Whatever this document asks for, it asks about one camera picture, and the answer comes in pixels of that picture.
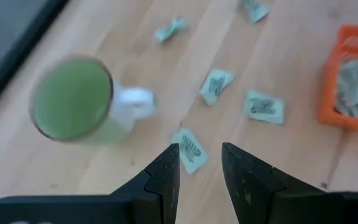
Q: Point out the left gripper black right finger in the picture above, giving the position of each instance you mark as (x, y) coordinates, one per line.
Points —
(247, 186)

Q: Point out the orange plastic slotted basket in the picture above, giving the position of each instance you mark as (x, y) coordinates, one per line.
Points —
(331, 118)

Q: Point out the green and white mug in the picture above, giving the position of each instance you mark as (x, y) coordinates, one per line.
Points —
(73, 99)

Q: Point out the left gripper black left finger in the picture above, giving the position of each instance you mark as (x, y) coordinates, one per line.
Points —
(163, 186)

